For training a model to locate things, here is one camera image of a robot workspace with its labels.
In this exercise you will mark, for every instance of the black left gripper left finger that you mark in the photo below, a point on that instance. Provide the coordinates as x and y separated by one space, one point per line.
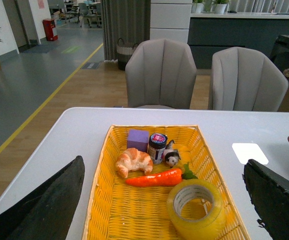
47 212

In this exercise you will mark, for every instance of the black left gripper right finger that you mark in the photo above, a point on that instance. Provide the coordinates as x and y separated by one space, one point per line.
269 194

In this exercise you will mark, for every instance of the yellow packing tape roll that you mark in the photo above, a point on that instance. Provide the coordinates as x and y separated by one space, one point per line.
196 210

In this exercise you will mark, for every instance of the yellow woven basket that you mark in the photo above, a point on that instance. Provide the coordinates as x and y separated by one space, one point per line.
117 211

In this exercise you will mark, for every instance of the woven laundry basket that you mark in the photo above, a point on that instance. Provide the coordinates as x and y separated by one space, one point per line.
124 51

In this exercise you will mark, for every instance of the toy croissant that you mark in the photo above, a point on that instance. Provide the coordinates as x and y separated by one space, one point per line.
133 159

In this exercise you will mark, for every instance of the orange toy carrot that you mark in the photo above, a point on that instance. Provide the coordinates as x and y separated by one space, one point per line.
168 178

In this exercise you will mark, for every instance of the small animal figurine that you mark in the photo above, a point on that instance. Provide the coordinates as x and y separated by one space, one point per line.
171 156

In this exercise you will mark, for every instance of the purple foam block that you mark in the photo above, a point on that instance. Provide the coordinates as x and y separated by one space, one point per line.
138 139

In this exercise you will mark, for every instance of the grey chair right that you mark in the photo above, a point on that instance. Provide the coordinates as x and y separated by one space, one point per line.
244 79

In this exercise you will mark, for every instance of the grey chair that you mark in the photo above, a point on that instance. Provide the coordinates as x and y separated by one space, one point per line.
244 79
161 73

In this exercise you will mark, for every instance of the small dark jar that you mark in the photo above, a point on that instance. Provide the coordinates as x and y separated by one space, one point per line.
156 146

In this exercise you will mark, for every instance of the black appliance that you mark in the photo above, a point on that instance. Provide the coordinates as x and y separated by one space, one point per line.
287 53

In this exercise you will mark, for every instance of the grey chair left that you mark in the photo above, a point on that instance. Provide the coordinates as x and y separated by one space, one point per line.
161 73

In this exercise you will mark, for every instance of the dark counter cabinet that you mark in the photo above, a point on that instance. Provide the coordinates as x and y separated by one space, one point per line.
209 33

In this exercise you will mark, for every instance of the red bin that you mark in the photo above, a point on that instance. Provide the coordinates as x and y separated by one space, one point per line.
50 29

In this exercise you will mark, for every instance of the white potted plant right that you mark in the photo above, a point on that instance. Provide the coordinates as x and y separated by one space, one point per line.
219 6

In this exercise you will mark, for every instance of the white potted plant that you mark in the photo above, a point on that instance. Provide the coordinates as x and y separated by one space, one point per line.
219 6
197 6

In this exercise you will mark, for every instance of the grey curtain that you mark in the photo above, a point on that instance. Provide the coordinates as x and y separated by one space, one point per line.
126 19

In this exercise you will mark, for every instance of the white potted plant left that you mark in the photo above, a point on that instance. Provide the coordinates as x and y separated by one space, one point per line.
197 6

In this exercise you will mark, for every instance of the white drawer cabinet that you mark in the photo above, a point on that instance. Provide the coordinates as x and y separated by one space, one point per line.
170 19

